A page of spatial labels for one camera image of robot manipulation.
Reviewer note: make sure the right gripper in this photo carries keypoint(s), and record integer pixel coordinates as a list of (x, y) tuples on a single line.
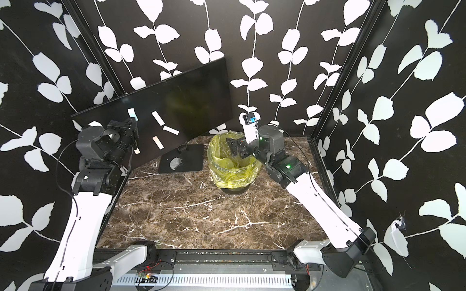
[(236, 148)]

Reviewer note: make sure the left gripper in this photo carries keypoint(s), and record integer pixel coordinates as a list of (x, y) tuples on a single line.
[(131, 131)]

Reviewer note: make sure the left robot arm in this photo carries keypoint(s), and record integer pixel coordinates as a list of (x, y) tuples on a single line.
[(101, 175)]

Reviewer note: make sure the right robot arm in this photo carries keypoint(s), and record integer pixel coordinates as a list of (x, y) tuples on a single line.
[(346, 241)]

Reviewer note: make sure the black monitor stand base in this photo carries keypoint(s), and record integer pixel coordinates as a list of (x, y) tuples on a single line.
[(186, 158)]

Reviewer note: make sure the black flat monitor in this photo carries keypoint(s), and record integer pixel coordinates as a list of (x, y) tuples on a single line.
[(193, 102)]

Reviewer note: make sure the yellow plastic bin liner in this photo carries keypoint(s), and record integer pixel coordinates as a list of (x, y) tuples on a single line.
[(227, 169)]

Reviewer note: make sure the mesh trash bin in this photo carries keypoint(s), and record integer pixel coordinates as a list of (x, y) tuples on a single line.
[(233, 182)]

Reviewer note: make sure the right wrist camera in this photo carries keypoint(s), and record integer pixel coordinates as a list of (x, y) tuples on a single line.
[(249, 122)]

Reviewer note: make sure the black front rail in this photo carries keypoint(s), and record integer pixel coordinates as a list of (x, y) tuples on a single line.
[(279, 260)]

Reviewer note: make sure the white perforated cable duct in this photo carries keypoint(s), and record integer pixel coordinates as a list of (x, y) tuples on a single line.
[(273, 281)]

